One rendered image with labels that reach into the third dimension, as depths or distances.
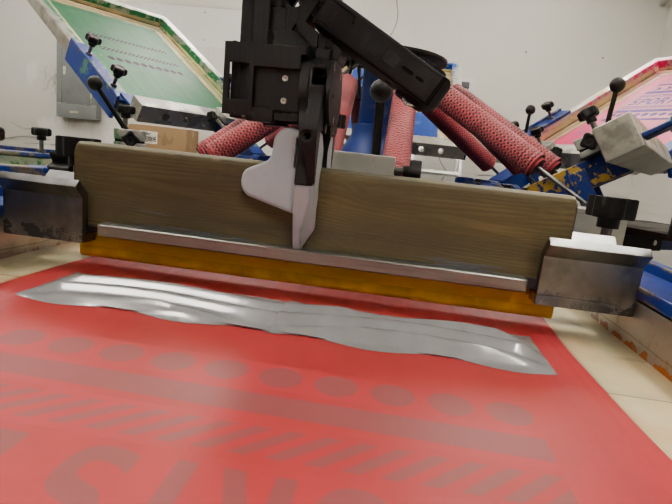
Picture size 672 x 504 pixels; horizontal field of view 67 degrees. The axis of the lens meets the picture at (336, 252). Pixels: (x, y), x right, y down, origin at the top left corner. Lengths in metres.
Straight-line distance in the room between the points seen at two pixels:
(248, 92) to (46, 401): 0.25
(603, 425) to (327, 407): 0.14
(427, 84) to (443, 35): 4.27
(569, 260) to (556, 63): 4.39
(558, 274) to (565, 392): 0.12
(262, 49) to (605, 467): 0.33
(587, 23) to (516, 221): 4.51
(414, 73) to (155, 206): 0.23
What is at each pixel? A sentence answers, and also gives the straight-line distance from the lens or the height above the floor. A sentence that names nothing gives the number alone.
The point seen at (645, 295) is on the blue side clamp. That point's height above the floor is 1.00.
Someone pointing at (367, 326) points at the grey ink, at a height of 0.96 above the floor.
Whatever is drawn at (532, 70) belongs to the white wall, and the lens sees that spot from 4.72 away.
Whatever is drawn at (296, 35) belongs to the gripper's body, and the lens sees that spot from 0.42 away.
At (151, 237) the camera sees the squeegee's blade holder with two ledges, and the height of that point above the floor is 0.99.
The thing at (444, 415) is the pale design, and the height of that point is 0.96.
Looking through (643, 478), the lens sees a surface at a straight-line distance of 0.26.
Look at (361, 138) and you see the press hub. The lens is 1.21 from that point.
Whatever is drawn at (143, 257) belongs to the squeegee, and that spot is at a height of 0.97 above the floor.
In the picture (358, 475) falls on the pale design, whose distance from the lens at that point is 0.21.
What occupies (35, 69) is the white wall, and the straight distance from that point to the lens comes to 5.72.
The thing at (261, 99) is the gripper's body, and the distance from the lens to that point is 0.40.
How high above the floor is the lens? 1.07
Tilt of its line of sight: 11 degrees down
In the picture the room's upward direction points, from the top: 6 degrees clockwise
